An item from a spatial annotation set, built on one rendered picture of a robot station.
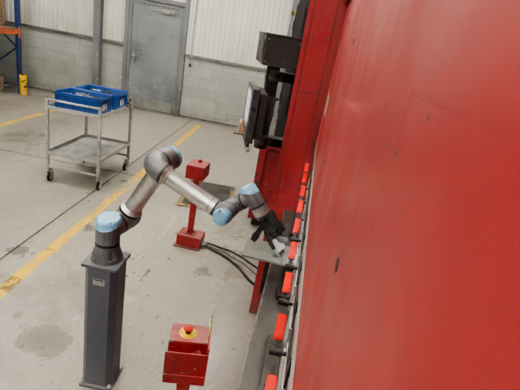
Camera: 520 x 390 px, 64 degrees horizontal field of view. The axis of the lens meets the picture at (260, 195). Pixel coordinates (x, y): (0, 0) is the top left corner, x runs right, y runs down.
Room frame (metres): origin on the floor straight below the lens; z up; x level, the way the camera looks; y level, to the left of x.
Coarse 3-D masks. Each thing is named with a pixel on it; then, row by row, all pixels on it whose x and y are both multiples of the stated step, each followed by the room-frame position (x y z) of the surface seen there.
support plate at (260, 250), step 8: (248, 240) 1.80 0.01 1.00; (248, 248) 1.71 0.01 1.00; (256, 248) 1.73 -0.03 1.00; (264, 248) 1.74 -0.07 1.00; (288, 248) 1.78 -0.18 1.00; (248, 256) 1.64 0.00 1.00; (256, 256) 1.65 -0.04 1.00; (264, 256) 1.67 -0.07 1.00; (272, 256) 1.68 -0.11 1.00; (280, 264) 1.63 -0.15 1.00
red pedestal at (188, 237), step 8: (192, 160) 3.49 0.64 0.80; (200, 160) 3.47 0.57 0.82; (192, 168) 3.34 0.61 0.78; (200, 168) 3.34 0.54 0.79; (208, 168) 3.49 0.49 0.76; (192, 176) 3.34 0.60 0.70; (200, 176) 3.34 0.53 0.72; (192, 208) 3.41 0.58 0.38; (192, 216) 3.41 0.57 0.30; (192, 224) 3.41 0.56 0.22; (184, 232) 3.40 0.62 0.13; (192, 232) 3.42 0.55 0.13; (200, 232) 3.48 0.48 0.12; (176, 240) 3.36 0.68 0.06; (184, 240) 3.35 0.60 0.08; (192, 240) 3.35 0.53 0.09; (200, 240) 3.37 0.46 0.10; (192, 248) 3.34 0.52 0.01
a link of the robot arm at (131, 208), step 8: (168, 152) 1.80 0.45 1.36; (176, 152) 1.85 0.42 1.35; (176, 160) 1.83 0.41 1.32; (144, 176) 1.84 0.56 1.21; (144, 184) 1.83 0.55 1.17; (152, 184) 1.83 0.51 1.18; (136, 192) 1.84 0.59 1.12; (144, 192) 1.83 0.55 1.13; (152, 192) 1.85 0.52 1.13; (128, 200) 1.86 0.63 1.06; (136, 200) 1.84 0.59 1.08; (144, 200) 1.85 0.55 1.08; (120, 208) 1.85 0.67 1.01; (128, 208) 1.85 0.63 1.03; (136, 208) 1.85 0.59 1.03; (128, 216) 1.84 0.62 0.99; (136, 216) 1.86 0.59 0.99; (128, 224) 1.84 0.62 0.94; (136, 224) 1.92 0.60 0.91
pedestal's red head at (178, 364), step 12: (180, 324) 1.38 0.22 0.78; (180, 336) 1.31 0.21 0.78; (204, 336) 1.34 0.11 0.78; (168, 348) 1.28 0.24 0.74; (180, 348) 1.28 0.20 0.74; (192, 348) 1.29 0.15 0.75; (204, 348) 1.29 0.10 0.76; (168, 360) 1.19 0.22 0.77; (180, 360) 1.19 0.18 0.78; (192, 360) 1.20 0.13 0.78; (204, 360) 1.20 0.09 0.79; (168, 372) 1.19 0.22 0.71; (180, 372) 1.19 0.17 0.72; (192, 372) 1.20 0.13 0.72; (204, 372) 1.20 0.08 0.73; (192, 384) 1.20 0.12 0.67
